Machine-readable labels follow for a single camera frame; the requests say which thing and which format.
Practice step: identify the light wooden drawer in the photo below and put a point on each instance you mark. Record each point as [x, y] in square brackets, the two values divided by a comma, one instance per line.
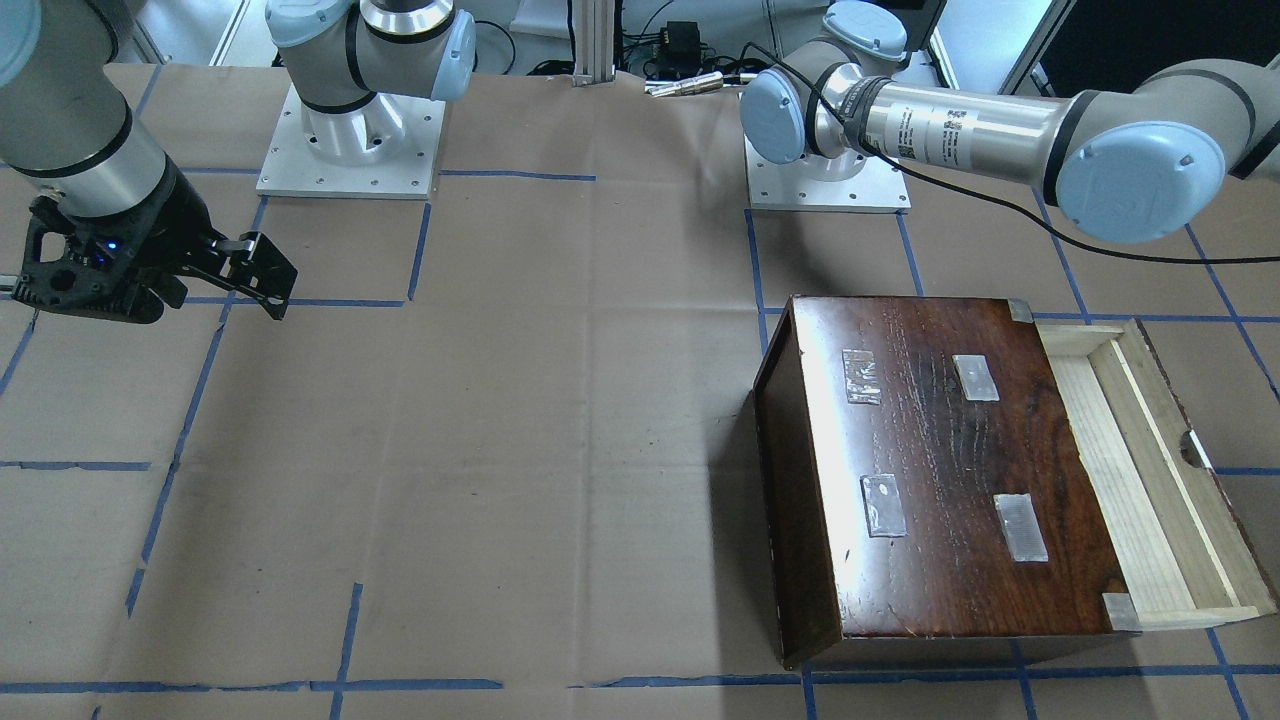
[1186, 561]

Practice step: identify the silver connector block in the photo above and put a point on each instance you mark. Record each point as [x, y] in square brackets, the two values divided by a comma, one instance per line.
[702, 84]

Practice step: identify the aluminium extrusion post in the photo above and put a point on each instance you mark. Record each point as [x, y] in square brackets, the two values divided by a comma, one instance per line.
[593, 35]

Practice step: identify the second white robot base plate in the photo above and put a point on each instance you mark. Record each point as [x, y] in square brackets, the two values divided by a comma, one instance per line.
[849, 183]

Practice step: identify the black power adapter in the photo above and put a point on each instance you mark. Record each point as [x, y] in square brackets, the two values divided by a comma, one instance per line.
[679, 50]

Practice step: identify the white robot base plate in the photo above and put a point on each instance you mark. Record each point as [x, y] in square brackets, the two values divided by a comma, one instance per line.
[385, 150]

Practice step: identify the silver robot arm over cabinet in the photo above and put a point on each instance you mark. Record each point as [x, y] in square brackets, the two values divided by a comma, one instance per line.
[1123, 168]

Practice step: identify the black idle gripper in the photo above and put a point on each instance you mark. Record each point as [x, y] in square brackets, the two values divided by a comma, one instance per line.
[176, 226]

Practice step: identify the grey tape patch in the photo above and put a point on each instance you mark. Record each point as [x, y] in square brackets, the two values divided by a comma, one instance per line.
[1022, 532]
[861, 377]
[883, 508]
[976, 378]

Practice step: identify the dark wooden drawer cabinet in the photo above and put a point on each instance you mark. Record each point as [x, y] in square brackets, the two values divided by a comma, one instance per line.
[948, 594]

